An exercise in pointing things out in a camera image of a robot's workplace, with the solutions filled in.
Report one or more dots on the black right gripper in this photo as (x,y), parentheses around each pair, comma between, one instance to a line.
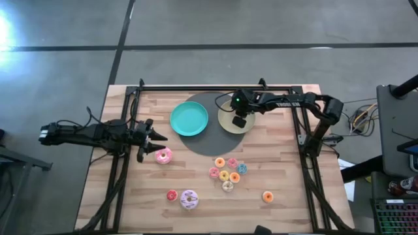
(242,102)

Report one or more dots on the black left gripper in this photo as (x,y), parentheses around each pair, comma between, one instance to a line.
(142,140)

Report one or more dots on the large pink frosted donut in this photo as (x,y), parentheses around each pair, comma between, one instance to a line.
(158,157)

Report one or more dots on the small red donut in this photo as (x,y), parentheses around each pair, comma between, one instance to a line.
(168,196)

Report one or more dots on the small pink donut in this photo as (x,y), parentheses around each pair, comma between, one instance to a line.
(229,163)
(211,173)

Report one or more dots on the small orange donut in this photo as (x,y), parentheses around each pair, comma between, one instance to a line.
(231,178)
(264,197)
(217,162)

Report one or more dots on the large purple frosted donut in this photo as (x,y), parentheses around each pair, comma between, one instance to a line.
(193,196)

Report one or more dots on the small blue donut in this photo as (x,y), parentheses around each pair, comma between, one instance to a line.
(239,169)

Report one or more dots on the small yellow donut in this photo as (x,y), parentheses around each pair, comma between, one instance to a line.
(221,176)

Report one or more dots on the small white donut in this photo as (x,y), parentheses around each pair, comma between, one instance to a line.
(224,187)

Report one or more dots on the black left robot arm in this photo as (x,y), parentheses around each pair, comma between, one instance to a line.
(81,134)

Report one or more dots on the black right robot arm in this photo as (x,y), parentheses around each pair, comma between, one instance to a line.
(294,102)

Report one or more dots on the tan plate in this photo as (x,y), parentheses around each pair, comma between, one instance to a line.
(227,125)

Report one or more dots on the teal plate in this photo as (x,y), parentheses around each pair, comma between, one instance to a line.
(187,119)

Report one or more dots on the grey round mat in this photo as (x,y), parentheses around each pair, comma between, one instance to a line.
(212,143)

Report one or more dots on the black power adapter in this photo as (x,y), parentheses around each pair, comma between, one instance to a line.
(360,122)

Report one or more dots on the black handheld device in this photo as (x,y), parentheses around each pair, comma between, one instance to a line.
(262,230)

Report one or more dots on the black beam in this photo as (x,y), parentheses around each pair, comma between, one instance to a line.
(359,169)

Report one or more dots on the white paper sheet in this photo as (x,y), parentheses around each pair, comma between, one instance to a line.
(347,189)

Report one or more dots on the black metal stand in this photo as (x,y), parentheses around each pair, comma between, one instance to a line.
(19,158)

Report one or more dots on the dark grey desk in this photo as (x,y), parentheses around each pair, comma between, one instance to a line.
(379,186)

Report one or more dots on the black pole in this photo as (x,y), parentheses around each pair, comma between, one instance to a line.
(406,87)

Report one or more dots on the black tablet screen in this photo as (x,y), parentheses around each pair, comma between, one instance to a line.
(409,147)

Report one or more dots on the glass bottle with label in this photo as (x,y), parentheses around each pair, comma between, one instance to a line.
(403,186)

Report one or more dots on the backlit keyboard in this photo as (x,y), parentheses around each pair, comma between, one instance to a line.
(396,217)

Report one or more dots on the black metal table frame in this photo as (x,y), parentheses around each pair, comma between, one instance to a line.
(209,88)

